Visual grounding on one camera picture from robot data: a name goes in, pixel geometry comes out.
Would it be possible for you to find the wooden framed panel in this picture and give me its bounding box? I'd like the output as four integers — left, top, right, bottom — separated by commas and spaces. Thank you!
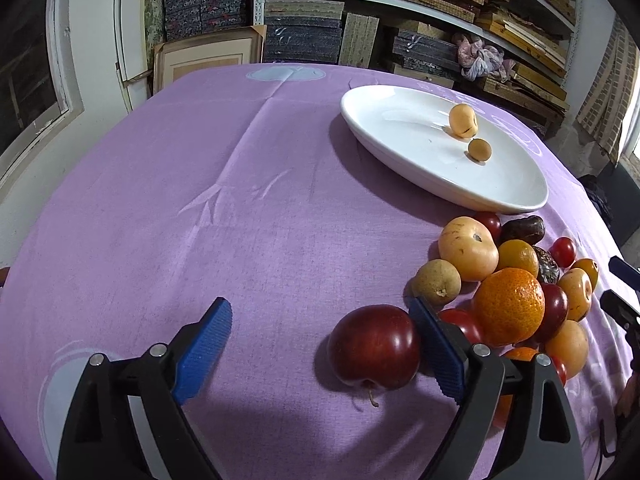
152, 25, 267, 95

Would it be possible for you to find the upright woven straw box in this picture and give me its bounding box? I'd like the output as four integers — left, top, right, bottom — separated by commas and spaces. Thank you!
339, 12, 381, 68

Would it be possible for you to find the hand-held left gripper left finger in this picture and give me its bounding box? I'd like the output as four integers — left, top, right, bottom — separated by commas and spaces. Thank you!
56, 297, 233, 480

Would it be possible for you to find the orange mandarin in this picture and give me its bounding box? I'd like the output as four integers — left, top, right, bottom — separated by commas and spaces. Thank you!
473, 267, 546, 347
492, 346, 540, 430

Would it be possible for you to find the white leaning board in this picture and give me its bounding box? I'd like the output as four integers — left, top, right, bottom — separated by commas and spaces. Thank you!
114, 0, 151, 113

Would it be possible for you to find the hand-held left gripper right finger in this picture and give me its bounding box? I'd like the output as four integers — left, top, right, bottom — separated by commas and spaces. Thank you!
409, 296, 586, 480

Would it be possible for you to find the dark brown oblong fruit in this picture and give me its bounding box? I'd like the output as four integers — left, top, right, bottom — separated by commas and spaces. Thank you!
500, 215, 546, 246

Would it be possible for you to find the small yellow tomato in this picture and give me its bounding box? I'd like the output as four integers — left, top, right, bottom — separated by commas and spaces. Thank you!
571, 258, 600, 291

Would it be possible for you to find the red cherry tomato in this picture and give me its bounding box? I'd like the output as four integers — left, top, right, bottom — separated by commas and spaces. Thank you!
474, 211, 503, 241
549, 236, 577, 269
437, 308, 486, 345

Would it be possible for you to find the woven checked curtain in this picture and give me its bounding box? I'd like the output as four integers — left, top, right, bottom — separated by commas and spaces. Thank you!
575, 12, 640, 166

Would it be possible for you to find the dark red plum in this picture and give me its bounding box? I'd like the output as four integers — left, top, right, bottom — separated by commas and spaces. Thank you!
327, 304, 422, 408
535, 283, 569, 343

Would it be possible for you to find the pile of dark printed boxes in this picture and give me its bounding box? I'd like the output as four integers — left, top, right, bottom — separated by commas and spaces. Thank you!
391, 27, 463, 81

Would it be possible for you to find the stack of blue floral boxes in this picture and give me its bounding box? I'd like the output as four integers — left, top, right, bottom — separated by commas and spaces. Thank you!
164, 0, 251, 42

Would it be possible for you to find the green marbled board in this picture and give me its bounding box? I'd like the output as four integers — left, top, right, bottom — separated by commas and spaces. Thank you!
145, 0, 166, 46

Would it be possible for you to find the pale spotted loquat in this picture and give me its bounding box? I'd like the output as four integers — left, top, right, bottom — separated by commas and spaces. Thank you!
448, 103, 478, 139

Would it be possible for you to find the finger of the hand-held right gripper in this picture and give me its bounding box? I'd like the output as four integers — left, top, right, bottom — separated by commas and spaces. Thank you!
599, 290, 640, 331
608, 256, 640, 283

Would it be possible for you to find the dark brown water chestnut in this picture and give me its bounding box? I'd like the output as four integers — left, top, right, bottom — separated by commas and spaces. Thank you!
532, 246, 561, 286

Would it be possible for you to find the large pale yellow fruit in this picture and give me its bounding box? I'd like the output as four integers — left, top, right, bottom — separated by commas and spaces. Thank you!
438, 216, 500, 282

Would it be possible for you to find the pale striped pepino melon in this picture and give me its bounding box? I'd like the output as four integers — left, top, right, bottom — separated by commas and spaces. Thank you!
556, 268, 594, 323

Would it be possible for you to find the white framed window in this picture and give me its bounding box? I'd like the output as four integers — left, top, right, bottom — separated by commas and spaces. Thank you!
0, 0, 83, 181

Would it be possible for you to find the small brownish round fruit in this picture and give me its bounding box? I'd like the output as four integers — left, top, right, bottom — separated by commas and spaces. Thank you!
411, 259, 462, 307

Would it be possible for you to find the stack of dark grey boxes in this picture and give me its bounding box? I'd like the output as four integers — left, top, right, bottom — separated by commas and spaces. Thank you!
263, 17, 343, 64

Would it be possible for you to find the purple tablecloth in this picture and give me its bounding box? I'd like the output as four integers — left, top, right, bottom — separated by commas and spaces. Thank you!
0, 62, 636, 480

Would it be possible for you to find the black cable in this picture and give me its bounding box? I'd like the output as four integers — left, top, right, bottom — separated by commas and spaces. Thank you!
597, 417, 623, 461

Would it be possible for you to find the stack of yellow wooden boxes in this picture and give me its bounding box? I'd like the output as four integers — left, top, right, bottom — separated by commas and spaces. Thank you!
475, 0, 576, 111

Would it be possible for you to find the dark cloth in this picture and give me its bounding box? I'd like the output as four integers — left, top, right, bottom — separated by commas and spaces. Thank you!
580, 162, 640, 251

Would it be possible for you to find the pale orange round fruit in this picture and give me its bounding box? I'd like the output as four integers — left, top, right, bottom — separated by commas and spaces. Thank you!
545, 319, 590, 380

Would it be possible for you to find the pink white cloth bundle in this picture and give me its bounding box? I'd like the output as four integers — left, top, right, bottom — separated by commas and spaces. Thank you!
452, 32, 516, 82

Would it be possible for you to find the small tan round fruit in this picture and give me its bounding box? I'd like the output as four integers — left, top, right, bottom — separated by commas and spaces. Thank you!
467, 138, 493, 163

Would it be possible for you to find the grey metal shelf rack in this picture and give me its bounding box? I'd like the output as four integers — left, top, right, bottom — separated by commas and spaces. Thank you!
252, 0, 583, 126

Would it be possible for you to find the yellow orange tomato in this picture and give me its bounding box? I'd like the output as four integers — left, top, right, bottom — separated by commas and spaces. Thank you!
496, 239, 540, 278

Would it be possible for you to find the white oval plate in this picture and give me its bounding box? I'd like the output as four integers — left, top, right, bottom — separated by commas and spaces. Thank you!
340, 85, 549, 214

